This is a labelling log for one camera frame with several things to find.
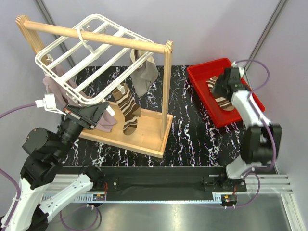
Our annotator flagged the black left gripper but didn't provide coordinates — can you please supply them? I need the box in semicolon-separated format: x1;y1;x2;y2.
55;101;110;157

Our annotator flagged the brown striped sock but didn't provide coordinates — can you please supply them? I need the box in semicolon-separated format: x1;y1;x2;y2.
112;83;141;135
206;76;235;113

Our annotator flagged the white plastic clip hanger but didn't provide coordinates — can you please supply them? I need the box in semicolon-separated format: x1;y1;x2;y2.
30;14;160;105

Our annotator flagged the wooden clothes rack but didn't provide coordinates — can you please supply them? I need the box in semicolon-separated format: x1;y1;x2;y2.
15;15;173;158

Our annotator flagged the grey cream sock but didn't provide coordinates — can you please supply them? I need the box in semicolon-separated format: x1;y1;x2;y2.
130;56;159;97

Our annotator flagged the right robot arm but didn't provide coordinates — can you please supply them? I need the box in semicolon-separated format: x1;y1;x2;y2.
212;67;282;191

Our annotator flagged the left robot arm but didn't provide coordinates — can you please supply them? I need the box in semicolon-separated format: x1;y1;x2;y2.
0;102;109;231

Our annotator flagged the red plastic bin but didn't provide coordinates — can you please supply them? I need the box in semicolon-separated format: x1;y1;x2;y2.
186;57;266;128

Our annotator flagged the mauve hanging cloth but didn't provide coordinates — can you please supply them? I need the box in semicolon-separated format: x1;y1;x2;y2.
42;74;117;133

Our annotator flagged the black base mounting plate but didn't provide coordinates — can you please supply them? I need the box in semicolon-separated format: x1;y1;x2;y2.
100;167;247;200

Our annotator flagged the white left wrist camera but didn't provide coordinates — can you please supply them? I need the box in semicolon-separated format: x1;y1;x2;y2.
35;94;65;115

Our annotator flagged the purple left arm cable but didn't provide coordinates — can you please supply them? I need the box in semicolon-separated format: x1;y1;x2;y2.
0;103;37;120

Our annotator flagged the white slotted cable duct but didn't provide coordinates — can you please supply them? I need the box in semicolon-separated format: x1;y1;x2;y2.
40;193;226;205

